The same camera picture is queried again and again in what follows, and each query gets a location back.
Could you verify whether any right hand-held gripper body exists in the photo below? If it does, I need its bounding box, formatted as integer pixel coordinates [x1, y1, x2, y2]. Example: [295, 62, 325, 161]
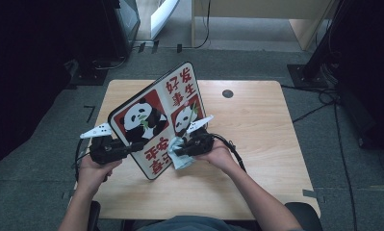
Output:
[184, 115, 216, 158]

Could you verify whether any person's right hand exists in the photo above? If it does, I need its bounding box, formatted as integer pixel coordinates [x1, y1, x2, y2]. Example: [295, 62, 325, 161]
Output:
[193, 139, 237, 175]

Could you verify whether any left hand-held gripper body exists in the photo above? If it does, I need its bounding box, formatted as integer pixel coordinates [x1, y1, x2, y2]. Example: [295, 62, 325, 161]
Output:
[79, 122, 130, 166]

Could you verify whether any person's grey-blue shirt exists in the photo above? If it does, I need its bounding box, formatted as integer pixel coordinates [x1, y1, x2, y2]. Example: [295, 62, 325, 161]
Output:
[136, 215, 245, 231]

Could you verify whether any beige wooden furniture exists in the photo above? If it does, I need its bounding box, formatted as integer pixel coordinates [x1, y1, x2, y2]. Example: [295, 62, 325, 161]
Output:
[191, 0, 338, 52]

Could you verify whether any dark monitor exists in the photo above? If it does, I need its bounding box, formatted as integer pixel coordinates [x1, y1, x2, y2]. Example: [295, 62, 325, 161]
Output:
[101, 0, 141, 60]

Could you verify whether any hanging black cable with plug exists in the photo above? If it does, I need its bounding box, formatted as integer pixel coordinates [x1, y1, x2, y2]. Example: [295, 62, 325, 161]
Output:
[176, 0, 212, 54]

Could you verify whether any black metal stand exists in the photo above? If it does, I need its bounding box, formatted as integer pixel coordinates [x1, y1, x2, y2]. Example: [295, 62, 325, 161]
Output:
[287, 0, 351, 90]

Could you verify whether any black chair armrest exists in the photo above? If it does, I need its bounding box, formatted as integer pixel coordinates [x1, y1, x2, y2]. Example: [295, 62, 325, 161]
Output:
[88, 201, 101, 231]
[284, 201, 323, 231]

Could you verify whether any black angled floor tape mark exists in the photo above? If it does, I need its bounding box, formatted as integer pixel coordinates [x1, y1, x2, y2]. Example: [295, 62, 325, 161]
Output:
[83, 105, 97, 124]

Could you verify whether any panda picture board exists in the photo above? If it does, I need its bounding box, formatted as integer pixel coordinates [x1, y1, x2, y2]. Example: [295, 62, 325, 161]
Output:
[107, 62, 208, 181]

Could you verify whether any person's left hand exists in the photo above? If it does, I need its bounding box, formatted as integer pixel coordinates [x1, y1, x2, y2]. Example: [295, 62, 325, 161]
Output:
[77, 155, 123, 196]

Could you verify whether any grey tape piece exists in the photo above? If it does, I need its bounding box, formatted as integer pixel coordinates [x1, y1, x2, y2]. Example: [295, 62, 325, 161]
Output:
[302, 189, 326, 204]

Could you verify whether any grey floor cable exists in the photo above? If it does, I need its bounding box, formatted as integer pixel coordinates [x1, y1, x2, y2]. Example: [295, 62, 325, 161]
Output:
[92, 56, 129, 71]

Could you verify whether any black floor cable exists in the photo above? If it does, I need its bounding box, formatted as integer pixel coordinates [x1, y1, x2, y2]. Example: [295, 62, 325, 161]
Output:
[280, 84, 341, 107]
[333, 102, 358, 231]
[292, 101, 337, 124]

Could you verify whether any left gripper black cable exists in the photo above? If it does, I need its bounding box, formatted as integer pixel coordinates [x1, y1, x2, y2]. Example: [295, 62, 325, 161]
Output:
[72, 139, 91, 183]

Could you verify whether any white panel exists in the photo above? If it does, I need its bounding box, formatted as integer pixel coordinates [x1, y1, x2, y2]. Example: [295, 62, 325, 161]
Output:
[150, 0, 180, 41]

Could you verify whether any light blue cloth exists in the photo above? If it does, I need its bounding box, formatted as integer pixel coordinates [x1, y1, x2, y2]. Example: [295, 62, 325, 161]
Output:
[166, 136, 195, 170]

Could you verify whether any black stand base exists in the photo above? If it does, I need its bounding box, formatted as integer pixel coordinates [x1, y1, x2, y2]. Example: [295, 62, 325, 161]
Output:
[65, 59, 110, 88]

